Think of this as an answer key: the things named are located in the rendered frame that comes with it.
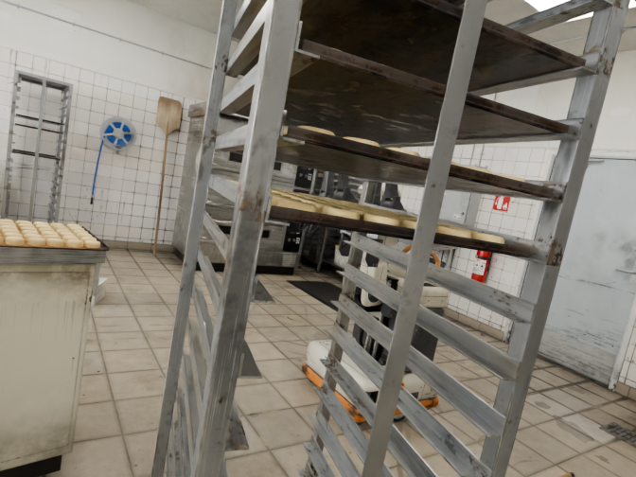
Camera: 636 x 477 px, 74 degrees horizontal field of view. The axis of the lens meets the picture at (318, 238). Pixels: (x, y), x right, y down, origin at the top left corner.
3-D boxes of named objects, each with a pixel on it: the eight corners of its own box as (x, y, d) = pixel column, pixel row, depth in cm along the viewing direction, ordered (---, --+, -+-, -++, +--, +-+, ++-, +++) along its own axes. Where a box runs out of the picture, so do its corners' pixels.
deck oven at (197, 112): (192, 276, 480) (220, 97, 456) (167, 252, 579) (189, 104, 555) (307, 280, 567) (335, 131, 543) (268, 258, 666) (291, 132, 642)
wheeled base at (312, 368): (374, 364, 316) (380, 333, 313) (439, 410, 264) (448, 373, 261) (298, 373, 278) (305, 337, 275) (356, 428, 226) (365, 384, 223)
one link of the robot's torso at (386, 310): (371, 309, 269) (379, 273, 266) (401, 326, 246) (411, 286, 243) (338, 310, 255) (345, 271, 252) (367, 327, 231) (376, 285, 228)
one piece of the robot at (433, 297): (374, 351, 306) (397, 239, 296) (430, 388, 261) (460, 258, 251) (337, 354, 287) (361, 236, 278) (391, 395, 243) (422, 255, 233)
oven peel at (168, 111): (141, 255, 534) (159, 95, 532) (140, 255, 537) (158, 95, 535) (166, 256, 551) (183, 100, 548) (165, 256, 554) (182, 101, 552)
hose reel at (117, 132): (125, 206, 541) (136, 121, 528) (127, 208, 527) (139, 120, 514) (89, 203, 518) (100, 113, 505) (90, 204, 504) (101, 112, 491)
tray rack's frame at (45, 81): (-3, 238, 466) (12, 75, 444) (51, 242, 496) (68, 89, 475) (-6, 252, 415) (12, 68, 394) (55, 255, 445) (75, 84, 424)
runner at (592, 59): (367, 114, 115) (369, 102, 115) (376, 115, 116) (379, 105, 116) (581, 67, 56) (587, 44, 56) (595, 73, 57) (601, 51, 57)
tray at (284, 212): (212, 185, 103) (213, 179, 103) (356, 210, 118) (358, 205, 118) (269, 218, 48) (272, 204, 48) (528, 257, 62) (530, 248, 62)
